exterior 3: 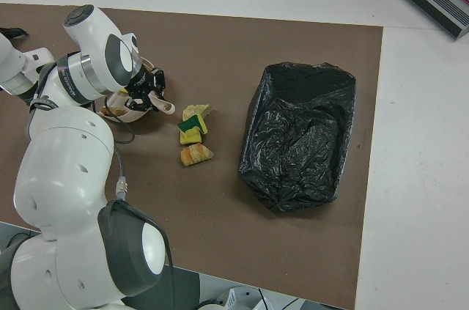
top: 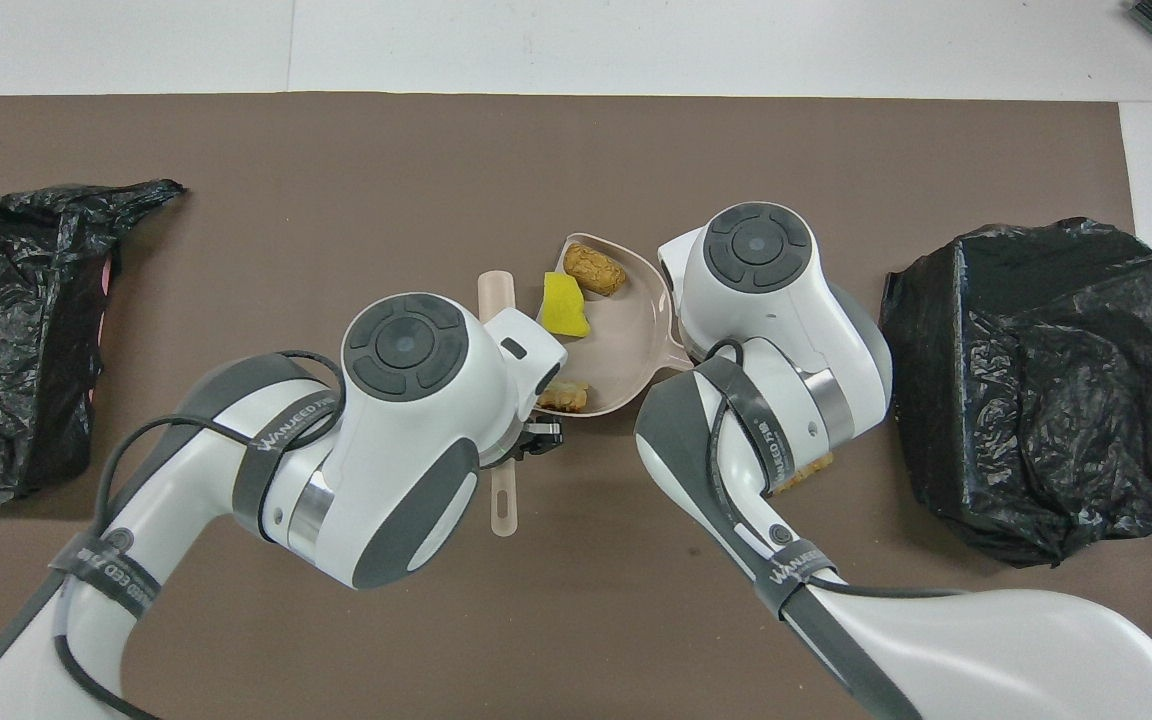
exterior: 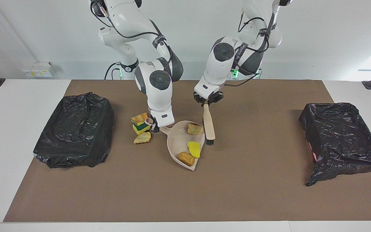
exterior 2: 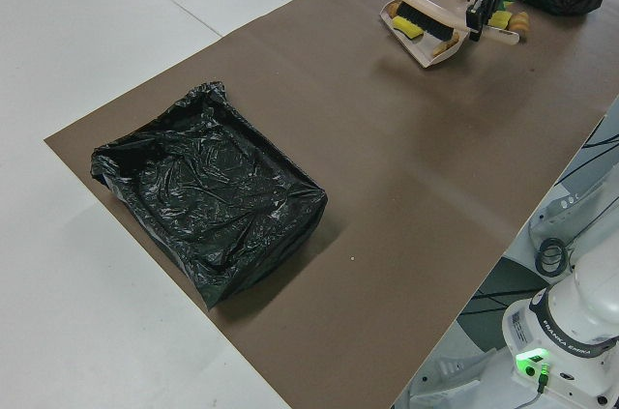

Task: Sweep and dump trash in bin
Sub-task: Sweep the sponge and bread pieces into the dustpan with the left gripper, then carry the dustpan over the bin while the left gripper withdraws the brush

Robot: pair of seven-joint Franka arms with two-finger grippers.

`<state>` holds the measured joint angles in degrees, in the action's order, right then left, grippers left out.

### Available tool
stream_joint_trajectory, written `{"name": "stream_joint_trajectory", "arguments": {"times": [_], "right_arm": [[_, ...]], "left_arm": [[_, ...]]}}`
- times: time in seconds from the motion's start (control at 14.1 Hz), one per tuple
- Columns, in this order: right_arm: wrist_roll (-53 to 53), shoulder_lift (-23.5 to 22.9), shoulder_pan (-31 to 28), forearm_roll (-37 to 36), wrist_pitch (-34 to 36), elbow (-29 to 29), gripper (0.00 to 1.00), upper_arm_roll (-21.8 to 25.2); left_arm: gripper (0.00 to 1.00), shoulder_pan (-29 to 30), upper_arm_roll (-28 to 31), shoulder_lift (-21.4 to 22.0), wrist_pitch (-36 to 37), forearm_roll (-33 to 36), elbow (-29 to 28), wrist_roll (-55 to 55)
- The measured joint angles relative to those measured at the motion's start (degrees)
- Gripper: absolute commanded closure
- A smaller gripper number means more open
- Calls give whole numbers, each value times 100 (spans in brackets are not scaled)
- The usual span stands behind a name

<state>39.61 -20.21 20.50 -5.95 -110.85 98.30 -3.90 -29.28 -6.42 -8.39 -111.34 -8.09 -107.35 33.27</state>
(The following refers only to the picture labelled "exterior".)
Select yellow and green sponge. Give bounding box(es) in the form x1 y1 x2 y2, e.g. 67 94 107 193
132 122 152 135

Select pale yellow chip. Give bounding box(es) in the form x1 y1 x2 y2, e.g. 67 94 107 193
133 131 152 144

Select beige brush black bristles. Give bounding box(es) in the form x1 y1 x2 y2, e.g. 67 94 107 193
203 100 216 145

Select beige plastic dustpan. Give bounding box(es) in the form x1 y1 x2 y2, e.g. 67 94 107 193
145 118 206 171

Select brown toy potato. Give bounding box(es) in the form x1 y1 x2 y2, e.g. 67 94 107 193
177 151 195 167

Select plain yellow sponge piece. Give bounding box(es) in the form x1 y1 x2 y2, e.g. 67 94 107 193
187 141 201 159

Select black bag lined bin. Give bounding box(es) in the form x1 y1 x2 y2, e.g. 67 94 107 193
33 92 115 169

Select black bag over pink bin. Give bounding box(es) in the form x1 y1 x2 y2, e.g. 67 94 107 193
299 102 371 187

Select orange striped toy croissant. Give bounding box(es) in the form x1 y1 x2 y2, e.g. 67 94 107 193
131 112 148 124

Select brown table mat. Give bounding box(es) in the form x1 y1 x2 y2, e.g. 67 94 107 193
3 80 371 223

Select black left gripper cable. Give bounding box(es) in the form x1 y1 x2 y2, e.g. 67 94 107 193
224 10 278 88

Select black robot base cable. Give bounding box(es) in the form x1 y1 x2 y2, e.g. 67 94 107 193
104 62 119 80

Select white wall socket box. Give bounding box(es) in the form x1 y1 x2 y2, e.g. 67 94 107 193
22 62 53 78

